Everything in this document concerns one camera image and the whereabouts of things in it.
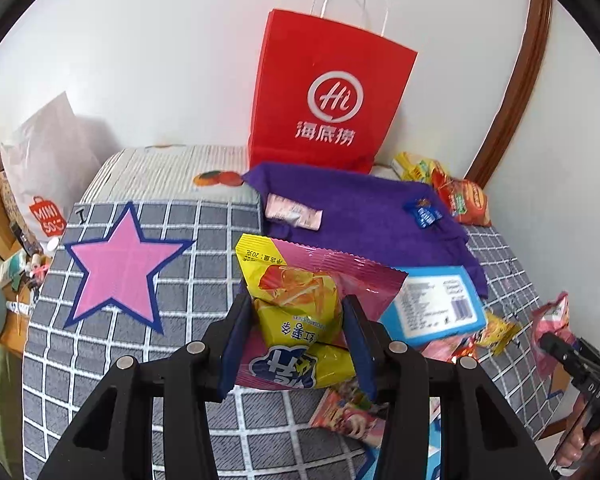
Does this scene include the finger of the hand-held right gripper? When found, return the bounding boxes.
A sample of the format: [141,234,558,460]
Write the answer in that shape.
[538,332,588,376]

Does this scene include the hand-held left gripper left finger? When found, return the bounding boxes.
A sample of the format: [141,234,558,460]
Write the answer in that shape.
[37,294,253,480]

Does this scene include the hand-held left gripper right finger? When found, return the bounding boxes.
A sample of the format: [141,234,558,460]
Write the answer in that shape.
[341,294,556,480]

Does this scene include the yellow pink chip packet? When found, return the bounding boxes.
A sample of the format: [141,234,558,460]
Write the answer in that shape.
[234,233,410,392]

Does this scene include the purple cloth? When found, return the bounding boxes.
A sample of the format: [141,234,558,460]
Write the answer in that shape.
[241,161,488,301]

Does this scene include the person's right hand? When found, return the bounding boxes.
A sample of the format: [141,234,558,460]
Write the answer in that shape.
[562,422,600,471]

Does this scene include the pink cartoon snack packet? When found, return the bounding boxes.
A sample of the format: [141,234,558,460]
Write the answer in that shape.
[310,380,396,448]

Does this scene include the small yellow candy packet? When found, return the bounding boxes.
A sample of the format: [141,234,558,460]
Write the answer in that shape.
[475,310,523,356]

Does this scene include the blue white flat box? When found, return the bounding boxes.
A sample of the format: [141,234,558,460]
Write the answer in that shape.
[377,266,488,348]

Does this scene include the small red candy packet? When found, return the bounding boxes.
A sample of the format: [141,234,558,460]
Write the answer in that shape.
[447,337,480,363]

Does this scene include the grey checked blanket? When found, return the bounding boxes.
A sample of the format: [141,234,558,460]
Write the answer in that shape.
[22,200,571,480]

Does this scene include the small pink packet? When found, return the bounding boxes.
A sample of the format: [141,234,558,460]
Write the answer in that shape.
[265,194,324,231]

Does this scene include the small blue packet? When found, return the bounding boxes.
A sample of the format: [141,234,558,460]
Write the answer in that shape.
[405,199,443,231]

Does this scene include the orange red snack packet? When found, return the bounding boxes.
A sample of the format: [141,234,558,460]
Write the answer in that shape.
[432,167,492,226]

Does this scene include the striped bedsheet orange prints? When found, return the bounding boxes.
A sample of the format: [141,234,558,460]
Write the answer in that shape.
[82,145,261,206]

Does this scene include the yellow snack packet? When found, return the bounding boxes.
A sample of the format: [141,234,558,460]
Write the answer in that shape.
[392,152,448,183]

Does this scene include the pile of small desk clutter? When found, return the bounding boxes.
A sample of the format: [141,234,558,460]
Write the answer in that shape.
[0,242,53,313]

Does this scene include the white plastic bag red label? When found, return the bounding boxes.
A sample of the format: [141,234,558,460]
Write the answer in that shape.
[0,91,101,251]

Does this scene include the red paper bag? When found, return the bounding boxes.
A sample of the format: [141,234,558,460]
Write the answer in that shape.
[246,0,419,175]

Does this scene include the brown wooden door frame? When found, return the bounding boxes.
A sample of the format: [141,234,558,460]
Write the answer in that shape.
[464,0,553,188]

